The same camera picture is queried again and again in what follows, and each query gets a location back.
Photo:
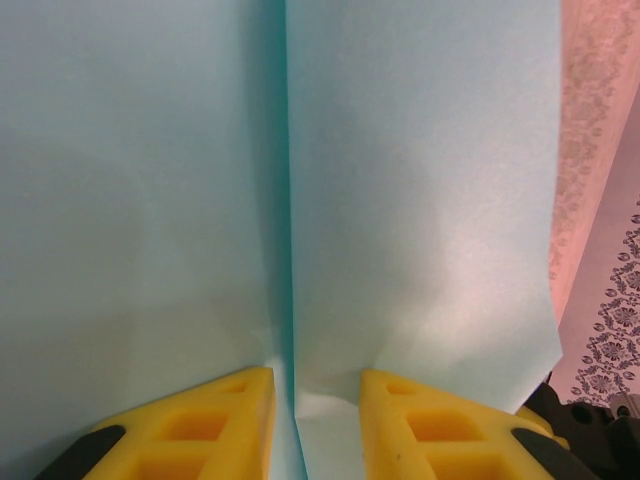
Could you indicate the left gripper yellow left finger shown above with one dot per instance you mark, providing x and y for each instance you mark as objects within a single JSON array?
[{"x": 200, "y": 440}]

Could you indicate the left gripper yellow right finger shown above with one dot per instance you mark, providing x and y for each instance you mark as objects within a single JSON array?
[{"x": 440, "y": 445}]

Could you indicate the light blue cloth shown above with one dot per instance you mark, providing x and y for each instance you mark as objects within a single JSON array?
[{"x": 200, "y": 200}]

